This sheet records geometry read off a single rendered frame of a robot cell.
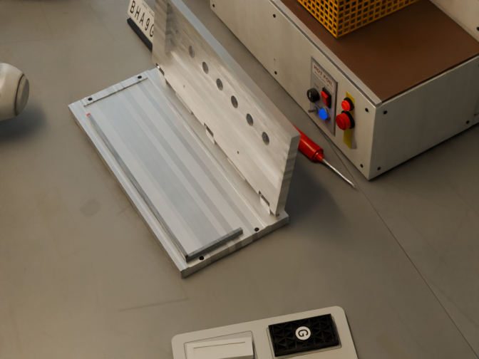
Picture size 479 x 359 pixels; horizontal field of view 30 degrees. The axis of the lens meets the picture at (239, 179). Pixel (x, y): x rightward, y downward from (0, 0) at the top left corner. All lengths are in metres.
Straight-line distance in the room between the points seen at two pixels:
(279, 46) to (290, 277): 0.44
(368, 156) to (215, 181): 0.27
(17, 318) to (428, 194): 0.71
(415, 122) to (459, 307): 0.32
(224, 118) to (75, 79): 0.37
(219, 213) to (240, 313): 0.19
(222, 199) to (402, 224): 0.31
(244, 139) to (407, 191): 0.30
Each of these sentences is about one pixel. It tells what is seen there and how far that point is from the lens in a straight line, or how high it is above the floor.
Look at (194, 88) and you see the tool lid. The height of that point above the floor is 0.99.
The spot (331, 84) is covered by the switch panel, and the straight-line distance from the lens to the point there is 1.52.
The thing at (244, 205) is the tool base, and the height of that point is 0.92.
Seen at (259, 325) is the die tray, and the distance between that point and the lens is 1.39.
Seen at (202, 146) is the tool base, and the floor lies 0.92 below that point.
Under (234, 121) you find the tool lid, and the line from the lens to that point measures 1.52.
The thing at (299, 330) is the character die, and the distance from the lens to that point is 1.37.
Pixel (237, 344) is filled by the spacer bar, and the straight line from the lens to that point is 1.37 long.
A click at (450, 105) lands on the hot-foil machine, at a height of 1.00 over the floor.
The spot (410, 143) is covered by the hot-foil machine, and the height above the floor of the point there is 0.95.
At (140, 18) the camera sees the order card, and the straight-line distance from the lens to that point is 1.85.
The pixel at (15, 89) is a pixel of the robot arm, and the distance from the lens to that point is 1.62.
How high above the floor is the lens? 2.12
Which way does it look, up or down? 51 degrees down
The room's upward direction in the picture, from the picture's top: 4 degrees counter-clockwise
